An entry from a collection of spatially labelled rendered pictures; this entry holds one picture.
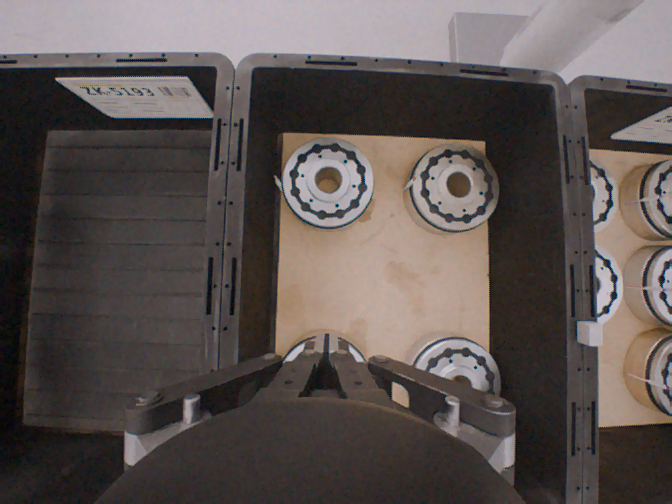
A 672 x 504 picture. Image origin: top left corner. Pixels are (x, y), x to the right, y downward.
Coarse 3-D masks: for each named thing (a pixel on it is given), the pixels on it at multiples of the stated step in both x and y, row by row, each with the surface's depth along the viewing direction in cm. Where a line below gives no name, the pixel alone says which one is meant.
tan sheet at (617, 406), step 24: (624, 168) 31; (600, 240) 30; (624, 240) 31; (624, 264) 30; (624, 312) 30; (624, 336) 30; (600, 360) 29; (624, 360) 30; (600, 384) 29; (624, 384) 29; (600, 408) 29; (624, 408) 29; (648, 408) 29
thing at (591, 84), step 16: (576, 80) 21; (592, 80) 21; (608, 80) 21; (624, 80) 21; (640, 80) 21; (576, 96) 21; (624, 96) 22; (640, 96) 21; (656, 96) 21; (576, 112) 21; (576, 128) 21; (576, 144) 20; (576, 160) 20; (576, 176) 20; (592, 208) 20; (592, 224) 20; (592, 240) 20; (592, 256) 20; (592, 272) 20; (592, 288) 20; (592, 304) 20; (592, 320) 20; (592, 352) 19; (592, 368) 19; (592, 384) 19; (592, 400) 19; (592, 416) 19; (592, 432) 19; (592, 448) 19; (592, 464) 19; (592, 480) 19; (592, 496) 19
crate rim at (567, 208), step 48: (240, 96) 20; (240, 144) 21; (240, 192) 19; (576, 192) 20; (240, 240) 19; (576, 240) 20; (240, 288) 19; (576, 288) 20; (240, 336) 19; (576, 336) 19; (576, 384) 19; (576, 432) 19; (576, 480) 19
